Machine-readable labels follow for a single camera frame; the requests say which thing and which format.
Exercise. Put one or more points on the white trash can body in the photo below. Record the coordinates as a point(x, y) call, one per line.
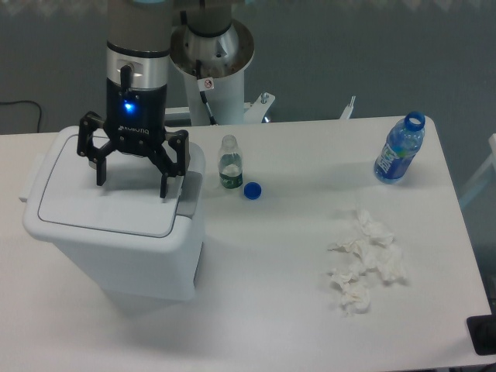
point(155, 267)

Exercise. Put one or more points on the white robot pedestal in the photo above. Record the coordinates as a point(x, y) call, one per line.
point(213, 69)

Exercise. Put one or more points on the clear green-label bottle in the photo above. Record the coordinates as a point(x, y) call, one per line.
point(230, 163)

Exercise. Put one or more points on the crumpled white tissue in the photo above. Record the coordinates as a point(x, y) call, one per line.
point(371, 245)
point(354, 294)
point(390, 264)

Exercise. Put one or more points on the white frame at right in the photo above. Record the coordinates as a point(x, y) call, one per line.
point(480, 179)

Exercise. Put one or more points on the white trash can lid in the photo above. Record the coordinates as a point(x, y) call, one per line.
point(65, 195)

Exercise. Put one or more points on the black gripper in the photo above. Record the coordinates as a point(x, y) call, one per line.
point(134, 125)

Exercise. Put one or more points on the black device at edge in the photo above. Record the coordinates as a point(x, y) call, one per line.
point(482, 334)

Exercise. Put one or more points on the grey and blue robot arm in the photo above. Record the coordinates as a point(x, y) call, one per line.
point(145, 39)

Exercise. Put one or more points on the crumpled white tissue right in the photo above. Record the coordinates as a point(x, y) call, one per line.
point(390, 264)

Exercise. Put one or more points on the crumpled white tissue upper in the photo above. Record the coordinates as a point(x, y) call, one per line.
point(371, 245)

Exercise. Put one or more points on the crumpled white tissue lower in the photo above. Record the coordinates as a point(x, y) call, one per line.
point(354, 294)

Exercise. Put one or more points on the blue drink bottle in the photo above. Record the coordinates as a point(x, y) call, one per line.
point(402, 144)

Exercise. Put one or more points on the blue bottle cap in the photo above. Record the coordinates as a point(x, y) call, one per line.
point(252, 190)

